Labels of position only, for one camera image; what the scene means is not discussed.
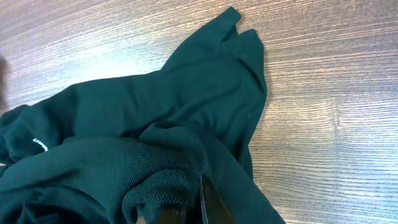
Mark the black t-shirt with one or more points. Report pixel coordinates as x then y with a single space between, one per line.
116 149

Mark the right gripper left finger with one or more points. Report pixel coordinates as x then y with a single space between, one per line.
167 216

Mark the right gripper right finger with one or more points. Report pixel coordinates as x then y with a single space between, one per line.
213 209

